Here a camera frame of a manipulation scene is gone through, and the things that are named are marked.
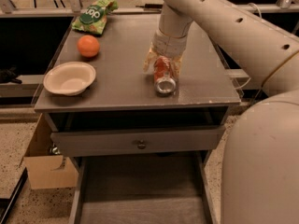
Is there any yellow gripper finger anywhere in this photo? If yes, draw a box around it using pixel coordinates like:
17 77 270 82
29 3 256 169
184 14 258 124
170 56 182 80
143 48 159 72

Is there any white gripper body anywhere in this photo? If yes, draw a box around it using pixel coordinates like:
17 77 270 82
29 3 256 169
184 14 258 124
151 30 187 58

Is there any red coke can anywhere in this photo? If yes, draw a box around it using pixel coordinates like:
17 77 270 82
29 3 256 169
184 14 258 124
153 56 177 94

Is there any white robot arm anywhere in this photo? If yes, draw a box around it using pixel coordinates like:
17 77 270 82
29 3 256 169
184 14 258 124
146 0 299 224

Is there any grey top drawer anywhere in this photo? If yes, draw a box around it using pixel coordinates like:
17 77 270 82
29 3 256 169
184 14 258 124
50 125 225 157

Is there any brass drawer knob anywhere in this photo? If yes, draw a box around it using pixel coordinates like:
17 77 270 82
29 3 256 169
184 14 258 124
137 140 147 149

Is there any grey drawer cabinet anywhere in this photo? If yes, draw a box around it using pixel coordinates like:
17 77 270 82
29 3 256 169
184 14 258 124
33 12 242 224

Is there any open grey middle drawer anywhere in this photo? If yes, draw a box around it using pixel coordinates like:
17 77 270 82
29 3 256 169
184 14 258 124
68 152 220 224

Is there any orange fruit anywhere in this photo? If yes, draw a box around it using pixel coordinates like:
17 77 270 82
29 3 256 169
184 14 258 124
77 35 100 58

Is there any green chip bag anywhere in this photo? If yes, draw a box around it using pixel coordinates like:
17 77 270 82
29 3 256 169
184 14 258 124
72 0 119 35

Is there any white paper bowl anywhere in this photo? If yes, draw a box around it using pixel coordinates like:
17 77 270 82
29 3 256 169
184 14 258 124
43 62 96 96

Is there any black object on shelf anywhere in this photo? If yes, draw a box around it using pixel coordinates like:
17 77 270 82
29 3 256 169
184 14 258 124
0 67 22 84

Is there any cardboard box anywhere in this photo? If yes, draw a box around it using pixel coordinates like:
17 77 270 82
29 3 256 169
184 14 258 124
23 115 78 189

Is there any white cable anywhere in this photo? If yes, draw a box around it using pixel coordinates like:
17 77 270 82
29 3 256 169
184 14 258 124
236 2 263 91

